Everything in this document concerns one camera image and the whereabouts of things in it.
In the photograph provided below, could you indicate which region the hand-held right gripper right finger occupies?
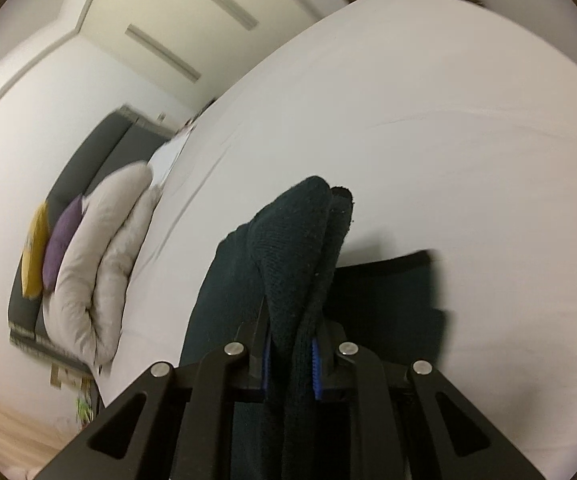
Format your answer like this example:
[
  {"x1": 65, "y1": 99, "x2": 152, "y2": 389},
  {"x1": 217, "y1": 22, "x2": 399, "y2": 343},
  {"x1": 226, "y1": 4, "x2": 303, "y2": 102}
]
[{"x1": 311, "y1": 321, "x2": 544, "y2": 480}]

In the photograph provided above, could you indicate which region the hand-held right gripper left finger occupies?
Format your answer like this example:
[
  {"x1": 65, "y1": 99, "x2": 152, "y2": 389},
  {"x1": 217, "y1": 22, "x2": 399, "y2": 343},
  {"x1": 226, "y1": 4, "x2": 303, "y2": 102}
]
[{"x1": 33, "y1": 299, "x2": 272, "y2": 480}]

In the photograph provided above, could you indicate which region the dark green knit sweater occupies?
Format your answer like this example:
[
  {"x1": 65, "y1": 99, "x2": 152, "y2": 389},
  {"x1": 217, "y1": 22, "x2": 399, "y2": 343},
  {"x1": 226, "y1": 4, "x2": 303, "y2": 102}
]
[{"x1": 178, "y1": 176, "x2": 450, "y2": 480}]

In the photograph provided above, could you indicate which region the beige quilted duvet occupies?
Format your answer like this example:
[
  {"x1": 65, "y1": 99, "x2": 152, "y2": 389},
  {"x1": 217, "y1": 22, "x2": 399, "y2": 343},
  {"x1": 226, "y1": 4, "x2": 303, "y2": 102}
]
[{"x1": 43, "y1": 162, "x2": 162, "y2": 366}]

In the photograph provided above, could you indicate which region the white paper sheet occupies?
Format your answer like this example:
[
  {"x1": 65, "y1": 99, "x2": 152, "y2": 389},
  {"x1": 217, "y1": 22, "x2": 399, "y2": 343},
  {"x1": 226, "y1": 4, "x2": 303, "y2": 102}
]
[{"x1": 147, "y1": 130, "x2": 195, "y2": 187}]

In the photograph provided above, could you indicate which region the purple pillow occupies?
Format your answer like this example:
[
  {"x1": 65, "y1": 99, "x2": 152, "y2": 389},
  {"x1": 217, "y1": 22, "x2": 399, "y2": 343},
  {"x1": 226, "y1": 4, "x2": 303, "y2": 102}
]
[{"x1": 42, "y1": 195, "x2": 85, "y2": 291}]

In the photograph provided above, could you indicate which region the yellow pillow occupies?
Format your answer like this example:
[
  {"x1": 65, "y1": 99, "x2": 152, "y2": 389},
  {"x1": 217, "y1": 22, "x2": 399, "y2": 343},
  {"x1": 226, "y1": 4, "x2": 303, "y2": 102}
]
[{"x1": 21, "y1": 202, "x2": 52, "y2": 297}]

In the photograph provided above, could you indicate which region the grey padded headboard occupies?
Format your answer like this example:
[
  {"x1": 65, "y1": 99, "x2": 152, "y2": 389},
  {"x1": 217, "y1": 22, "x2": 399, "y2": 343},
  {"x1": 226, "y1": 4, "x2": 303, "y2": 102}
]
[{"x1": 7, "y1": 110, "x2": 174, "y2": 361}]

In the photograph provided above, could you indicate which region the bed with white sheet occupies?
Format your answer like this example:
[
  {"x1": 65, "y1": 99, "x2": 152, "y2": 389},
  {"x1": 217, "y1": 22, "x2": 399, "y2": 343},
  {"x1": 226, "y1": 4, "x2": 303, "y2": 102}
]
[{"x1": 96, "y1": 0, "x2": 577, "y2": 480}]

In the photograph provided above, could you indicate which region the cream wardrobe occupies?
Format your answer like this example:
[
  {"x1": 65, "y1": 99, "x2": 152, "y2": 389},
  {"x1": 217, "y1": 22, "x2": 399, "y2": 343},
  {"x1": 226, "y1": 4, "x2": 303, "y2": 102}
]
[{"x1": 76, "y1": 0, "x2": 349, "y2": 106}]

